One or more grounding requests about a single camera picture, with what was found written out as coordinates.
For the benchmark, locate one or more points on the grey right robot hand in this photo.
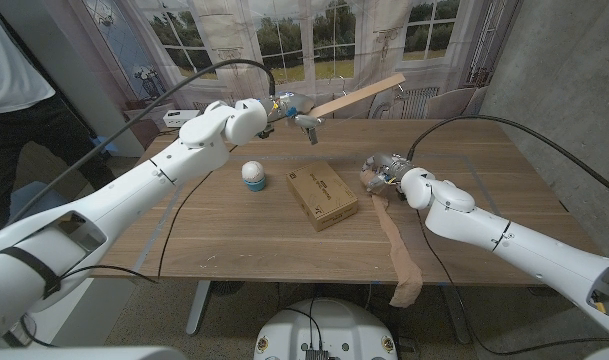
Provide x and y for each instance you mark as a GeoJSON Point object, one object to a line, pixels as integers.
{"type": "Point", "coordinates": [389, 170]}

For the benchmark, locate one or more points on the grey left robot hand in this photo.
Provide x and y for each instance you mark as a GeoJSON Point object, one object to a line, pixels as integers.
{"type": "Point", "coordinates": [294, 106]}

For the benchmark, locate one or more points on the silver metal clip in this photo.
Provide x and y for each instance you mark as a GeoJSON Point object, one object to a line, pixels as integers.
{"type": "Point", "coordinates": [312, 136]}

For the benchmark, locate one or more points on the light wooden slat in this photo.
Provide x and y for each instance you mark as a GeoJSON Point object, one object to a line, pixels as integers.
{"type": "Point", "coordinates": [359, 95]}

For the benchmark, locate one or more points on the beige elastic arm wrap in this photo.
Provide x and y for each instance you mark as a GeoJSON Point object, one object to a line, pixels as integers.
{"type": "Point", "coordinates": [399, 250]}

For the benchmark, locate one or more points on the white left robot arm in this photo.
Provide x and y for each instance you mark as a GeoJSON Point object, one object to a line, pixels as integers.
{"type": "Point", "coordinates": [134, 192]}

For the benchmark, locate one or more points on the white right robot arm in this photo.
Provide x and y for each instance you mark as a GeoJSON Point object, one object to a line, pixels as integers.
{"type": "Point", "coordinates": [524, 250]}

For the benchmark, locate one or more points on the brown cardboard package box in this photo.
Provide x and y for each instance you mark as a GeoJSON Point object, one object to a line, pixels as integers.
{"type": "Point", "coordinates": [321, 195]}

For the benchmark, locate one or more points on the blue ball stand cup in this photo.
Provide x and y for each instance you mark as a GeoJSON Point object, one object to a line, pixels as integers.
{"type": "Point", "coordinates": [255, 186]}

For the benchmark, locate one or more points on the printed window backdrop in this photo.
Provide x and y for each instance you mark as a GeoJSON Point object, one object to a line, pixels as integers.
{"type": "Point", "coordinates": [324, 45]}

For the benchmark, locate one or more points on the white baseball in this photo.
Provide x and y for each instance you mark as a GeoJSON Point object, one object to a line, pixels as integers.
{"type": "Point", "coordinates": [253, 171]}

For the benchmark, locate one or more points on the white power strip box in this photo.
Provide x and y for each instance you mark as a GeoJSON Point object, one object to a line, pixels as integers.
{"type": "Point", "coordinates": [179, 118]}

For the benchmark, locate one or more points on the grey table leg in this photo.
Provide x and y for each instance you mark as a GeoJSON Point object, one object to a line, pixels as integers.
{"type": "Point", "coordinates": [455, 312]}
{"type": "Point", "coordinates": [198, 305]}

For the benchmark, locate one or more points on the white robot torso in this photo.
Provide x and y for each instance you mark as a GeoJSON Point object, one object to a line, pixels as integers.
{"type": "Point", "coordinates": [324, 325]}

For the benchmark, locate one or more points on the blue chair seat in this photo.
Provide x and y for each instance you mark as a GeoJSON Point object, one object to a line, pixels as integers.
{"type": "Point", "coordinates": [29, 200]}

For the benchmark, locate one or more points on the person in white shirt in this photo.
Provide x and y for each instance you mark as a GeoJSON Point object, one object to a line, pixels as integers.
{"type": "Point", "coordinates": [9, 75]}

